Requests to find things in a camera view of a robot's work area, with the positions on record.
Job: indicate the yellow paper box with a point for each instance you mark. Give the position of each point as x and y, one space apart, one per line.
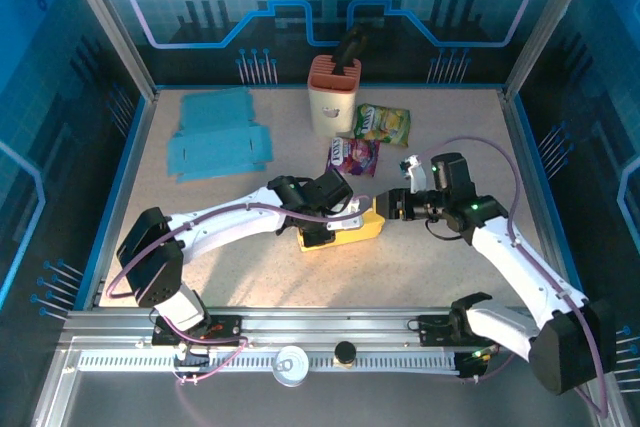
367 227

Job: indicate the blue paper box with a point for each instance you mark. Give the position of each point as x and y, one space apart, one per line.
220 147

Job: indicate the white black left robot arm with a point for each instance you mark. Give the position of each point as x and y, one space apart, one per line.
225 217

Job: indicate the purple candy bag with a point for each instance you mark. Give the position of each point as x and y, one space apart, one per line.
352 157

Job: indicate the green yellow candy bag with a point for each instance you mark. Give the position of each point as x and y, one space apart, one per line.
382 124

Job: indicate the beige knife block orange top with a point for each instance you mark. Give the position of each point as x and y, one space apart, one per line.
330 107

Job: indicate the aluminium mounting rail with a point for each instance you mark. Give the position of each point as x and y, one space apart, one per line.
325 322

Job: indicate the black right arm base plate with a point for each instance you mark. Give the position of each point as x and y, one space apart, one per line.
430 329

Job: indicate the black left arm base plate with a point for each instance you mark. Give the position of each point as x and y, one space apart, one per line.
225 329

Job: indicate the aluminium frame post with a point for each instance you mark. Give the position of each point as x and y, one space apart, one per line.
550 17
105 22

